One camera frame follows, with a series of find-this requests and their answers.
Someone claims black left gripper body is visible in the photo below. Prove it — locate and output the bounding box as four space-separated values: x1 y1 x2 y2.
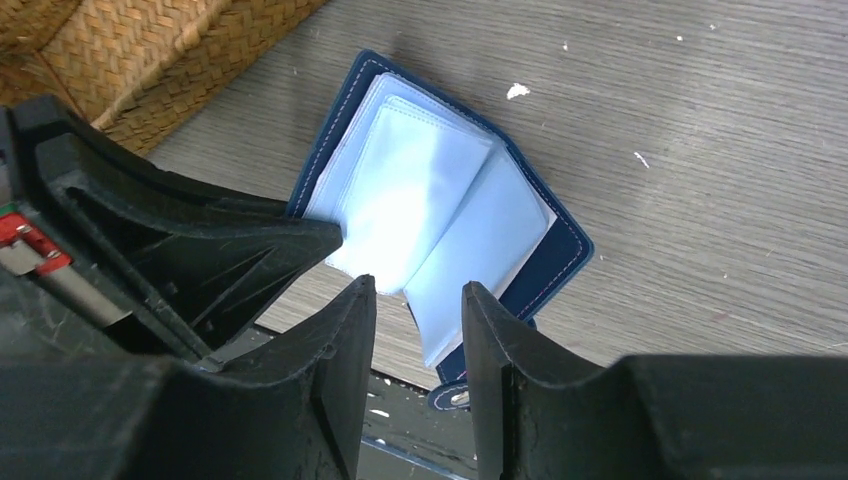
1 105 199 361

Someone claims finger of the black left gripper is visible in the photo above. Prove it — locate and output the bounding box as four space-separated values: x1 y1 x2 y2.
34 119 341 361

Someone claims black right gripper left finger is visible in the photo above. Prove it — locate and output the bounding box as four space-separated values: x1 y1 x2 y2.
1 275 376 479

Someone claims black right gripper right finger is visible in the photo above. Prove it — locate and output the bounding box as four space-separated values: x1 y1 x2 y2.
462 282 847 479

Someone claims blue leather card holder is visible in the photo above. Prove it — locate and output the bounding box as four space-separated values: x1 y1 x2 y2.
287 50 594 411

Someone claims woven divided basket tray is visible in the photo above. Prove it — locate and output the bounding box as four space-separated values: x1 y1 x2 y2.
1 0 322 155

